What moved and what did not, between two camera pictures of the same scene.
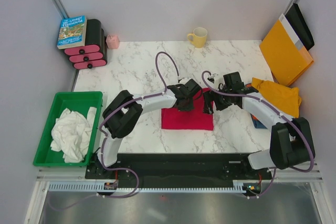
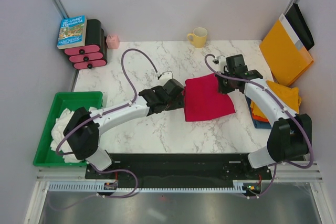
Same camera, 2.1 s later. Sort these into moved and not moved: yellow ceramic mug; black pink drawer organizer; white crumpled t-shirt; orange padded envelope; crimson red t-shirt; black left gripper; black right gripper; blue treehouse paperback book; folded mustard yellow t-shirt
Moved: crimson red t-shirt; black right gripper; black left gripper
Not moved: orange padded envelope; black pink drawer organizer; white crumpled t-shirt; yellow ceramic mug; blue treehouse paperback book; folded mustard yellow t-shirt
